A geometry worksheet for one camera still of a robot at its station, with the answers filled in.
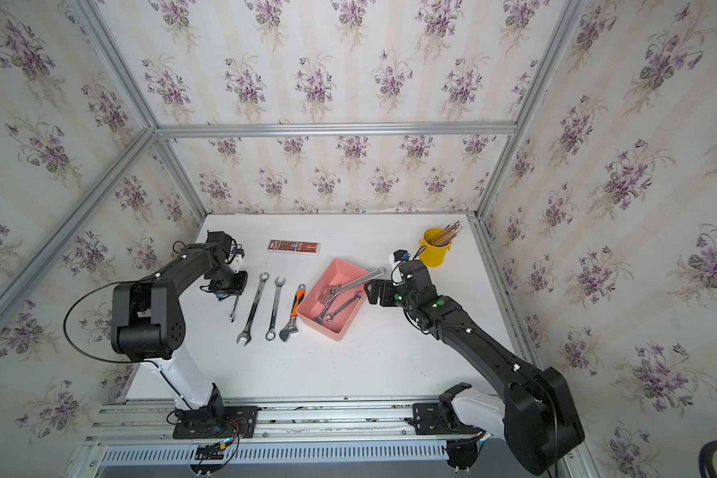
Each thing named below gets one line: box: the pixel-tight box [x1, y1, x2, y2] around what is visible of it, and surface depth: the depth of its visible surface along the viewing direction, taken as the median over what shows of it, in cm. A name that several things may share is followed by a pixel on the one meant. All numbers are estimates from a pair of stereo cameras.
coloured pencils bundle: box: [431, 220, 464, 247], surface depth 98 cm
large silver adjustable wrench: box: [325, 266, 388, 306], surface depth 94 cm
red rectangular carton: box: [266, 239, 322, 255], surface depth 110 cm
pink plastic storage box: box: [296, 257, 369, 342], surface depth 95 cm
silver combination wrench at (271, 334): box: [264, 276, 286, 342], surface depth 93 cm
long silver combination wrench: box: [237, 271, 270, 347], surface depth 95 cm
